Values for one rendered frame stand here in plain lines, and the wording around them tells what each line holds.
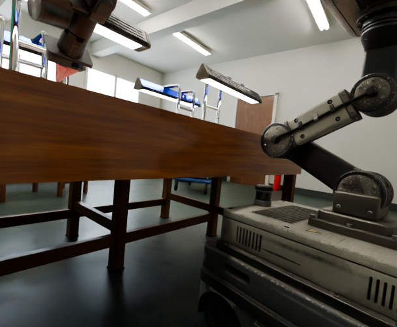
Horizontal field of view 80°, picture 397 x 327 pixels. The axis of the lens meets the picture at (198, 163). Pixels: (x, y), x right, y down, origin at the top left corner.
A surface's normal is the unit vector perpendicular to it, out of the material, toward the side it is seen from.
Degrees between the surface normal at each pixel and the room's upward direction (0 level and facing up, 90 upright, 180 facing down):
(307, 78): 90
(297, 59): 90
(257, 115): 90
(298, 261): 90
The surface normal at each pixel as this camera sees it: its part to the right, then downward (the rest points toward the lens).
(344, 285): -0.80, -0.11
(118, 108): 0.76, 0.11
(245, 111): -0.62, -0.02
